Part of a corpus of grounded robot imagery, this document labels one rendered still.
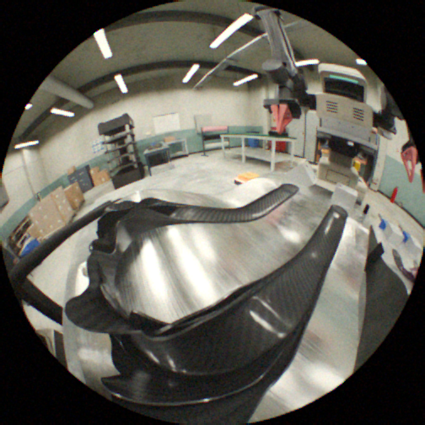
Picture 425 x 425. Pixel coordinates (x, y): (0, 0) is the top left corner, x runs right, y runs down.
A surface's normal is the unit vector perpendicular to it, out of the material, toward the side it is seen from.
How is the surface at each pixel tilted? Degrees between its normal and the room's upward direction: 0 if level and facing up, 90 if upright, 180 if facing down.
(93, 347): 0
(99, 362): 0
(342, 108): 98
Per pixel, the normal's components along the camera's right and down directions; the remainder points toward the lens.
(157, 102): 0.41, 0.48
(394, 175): -0.90, 0.31
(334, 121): -0.72, 0.45
